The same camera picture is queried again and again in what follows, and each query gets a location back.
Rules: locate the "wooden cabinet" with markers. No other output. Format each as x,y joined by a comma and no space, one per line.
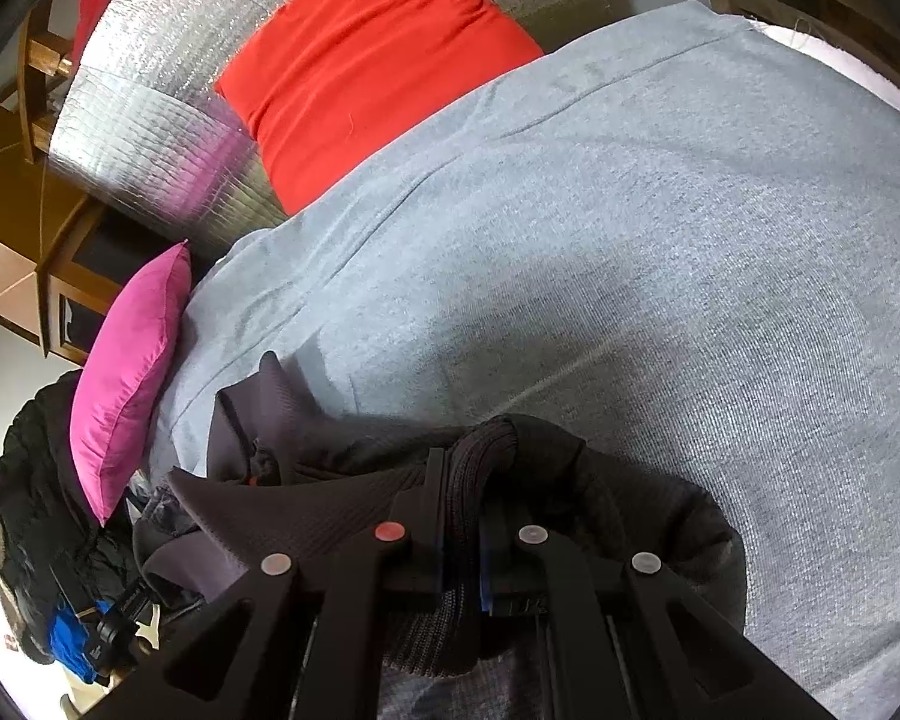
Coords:
67,270

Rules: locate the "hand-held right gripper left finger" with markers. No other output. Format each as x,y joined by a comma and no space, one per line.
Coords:
412,540

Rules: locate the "dark green coat pile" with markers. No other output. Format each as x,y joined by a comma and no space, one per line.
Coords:
37,480

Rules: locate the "grey bed sheet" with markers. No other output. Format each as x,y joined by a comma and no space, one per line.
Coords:
607,240

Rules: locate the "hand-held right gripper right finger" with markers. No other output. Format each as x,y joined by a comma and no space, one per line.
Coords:
491,581

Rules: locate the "white mattress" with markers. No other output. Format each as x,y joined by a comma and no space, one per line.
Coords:
847,60

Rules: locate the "pink pillow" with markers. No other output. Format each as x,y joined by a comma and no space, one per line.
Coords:
127,375

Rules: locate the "red pillow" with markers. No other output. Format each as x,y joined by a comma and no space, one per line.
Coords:
375,67

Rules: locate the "black clamp device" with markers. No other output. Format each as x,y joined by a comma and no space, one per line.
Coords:
116,626

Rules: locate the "dark grey jacket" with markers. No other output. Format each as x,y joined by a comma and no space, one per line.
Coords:
570,465

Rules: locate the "silver foil insulation mat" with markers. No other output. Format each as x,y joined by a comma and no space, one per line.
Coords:
157,127

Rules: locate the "blue cloth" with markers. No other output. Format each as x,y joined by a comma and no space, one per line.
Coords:
71,641

